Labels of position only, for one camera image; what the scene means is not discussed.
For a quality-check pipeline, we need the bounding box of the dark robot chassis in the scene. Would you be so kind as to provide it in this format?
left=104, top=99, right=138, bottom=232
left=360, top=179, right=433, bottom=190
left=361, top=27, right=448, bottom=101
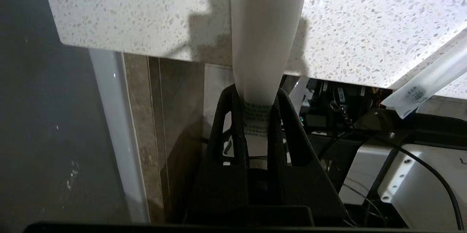
left=292, top=76, right=467, bottom=226

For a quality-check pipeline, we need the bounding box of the thin black cable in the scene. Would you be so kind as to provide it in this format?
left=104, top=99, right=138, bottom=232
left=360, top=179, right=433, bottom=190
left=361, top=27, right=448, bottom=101
left=392, top=145, right=464, bottom=230

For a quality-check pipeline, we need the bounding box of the clear pack with dark toothbrush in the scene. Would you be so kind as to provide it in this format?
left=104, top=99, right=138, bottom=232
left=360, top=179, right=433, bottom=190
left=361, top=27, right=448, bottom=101
left=230, top=0, right=310, bottom=157

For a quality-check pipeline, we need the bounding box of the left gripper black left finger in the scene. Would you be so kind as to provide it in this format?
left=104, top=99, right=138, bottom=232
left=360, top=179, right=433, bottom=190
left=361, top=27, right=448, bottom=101
left=188, top=84, right=252, bottom=222

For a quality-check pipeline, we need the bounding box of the vanity cabinet front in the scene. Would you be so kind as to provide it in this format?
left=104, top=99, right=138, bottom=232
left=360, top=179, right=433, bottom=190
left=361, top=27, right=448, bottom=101
left=122, top=53, right=234, bottom=222

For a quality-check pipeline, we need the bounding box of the white vertical trim strip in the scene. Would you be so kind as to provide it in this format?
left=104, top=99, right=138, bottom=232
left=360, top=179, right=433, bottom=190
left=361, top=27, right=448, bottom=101
left=89, top=49, right=151, bottom=223

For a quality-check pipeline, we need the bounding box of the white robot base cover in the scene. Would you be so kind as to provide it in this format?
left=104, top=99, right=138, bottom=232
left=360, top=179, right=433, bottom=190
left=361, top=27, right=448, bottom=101
left=339, top=142, right=467, bottom=230

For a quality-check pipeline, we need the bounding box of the green-banded pack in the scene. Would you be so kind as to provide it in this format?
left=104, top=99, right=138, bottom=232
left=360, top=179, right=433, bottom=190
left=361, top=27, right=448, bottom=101
left=379, top=36, right=467, bottom=120

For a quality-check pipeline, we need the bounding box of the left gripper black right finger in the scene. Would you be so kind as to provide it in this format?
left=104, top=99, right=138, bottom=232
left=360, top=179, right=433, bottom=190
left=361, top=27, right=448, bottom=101
left=267, top=87, right=347, bottom=222

